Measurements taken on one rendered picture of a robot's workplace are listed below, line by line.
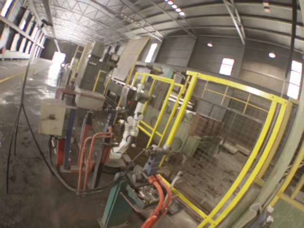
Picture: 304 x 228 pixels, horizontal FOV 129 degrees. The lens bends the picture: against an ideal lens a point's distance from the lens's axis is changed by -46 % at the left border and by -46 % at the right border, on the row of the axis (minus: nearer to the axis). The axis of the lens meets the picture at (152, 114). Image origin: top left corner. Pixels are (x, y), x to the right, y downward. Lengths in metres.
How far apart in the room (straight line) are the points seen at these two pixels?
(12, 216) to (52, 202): 0.53
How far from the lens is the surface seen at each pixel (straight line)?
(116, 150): 2.23
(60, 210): 1.70
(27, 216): 1.69
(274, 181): 1.21
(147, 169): 0.90
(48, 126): 1.72
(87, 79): 5.77
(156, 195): 1.11
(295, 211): 1.78
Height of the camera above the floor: 1.45
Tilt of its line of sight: 10 degrees down
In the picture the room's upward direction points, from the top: 21 degrees clockwise
